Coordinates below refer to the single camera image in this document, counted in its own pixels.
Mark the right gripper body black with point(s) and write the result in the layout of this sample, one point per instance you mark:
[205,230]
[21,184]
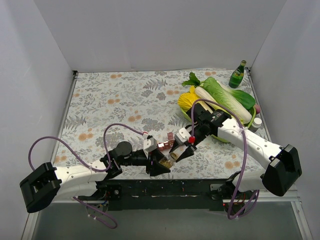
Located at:
[188,144]

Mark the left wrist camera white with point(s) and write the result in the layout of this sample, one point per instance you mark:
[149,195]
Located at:
[149,144]

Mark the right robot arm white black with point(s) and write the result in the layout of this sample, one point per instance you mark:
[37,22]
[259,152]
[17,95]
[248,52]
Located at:
[281,164]

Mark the white daikon radish toy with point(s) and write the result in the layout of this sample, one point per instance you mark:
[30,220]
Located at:
[196,87]

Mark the pink radish toy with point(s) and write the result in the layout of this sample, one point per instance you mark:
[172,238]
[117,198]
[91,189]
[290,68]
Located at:
[257,108]

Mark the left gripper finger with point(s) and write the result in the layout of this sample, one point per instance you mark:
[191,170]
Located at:
[157,155]
[157,169]

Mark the green napa cabbage toy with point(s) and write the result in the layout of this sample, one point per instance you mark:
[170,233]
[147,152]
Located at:
[238,101]

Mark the floral tablecloth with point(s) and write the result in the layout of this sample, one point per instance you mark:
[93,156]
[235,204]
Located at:
[109,107]

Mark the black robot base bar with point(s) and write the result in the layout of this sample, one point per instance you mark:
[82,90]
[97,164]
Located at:
[164,194]

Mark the red weekly pill organizer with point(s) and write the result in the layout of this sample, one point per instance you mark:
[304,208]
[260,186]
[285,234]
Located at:
[167,144]

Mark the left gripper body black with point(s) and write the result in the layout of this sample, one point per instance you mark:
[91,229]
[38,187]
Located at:
[148,162]

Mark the green glass bottle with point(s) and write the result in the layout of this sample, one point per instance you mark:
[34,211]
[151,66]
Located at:
[237,75]

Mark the clear pill bottle yellow pills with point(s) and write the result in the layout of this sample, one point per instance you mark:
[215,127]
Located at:
[171,159]

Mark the green plastic basket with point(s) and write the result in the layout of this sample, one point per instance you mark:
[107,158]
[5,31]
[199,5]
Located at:
[252,112]

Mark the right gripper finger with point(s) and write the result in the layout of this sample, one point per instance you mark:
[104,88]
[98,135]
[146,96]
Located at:
[188,152]
[174,146]

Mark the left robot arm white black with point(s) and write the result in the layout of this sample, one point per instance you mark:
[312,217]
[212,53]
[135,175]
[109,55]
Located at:
[47,183]

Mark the yellow napa cabbage toy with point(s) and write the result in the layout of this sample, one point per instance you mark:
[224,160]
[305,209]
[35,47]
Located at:
[186,100]

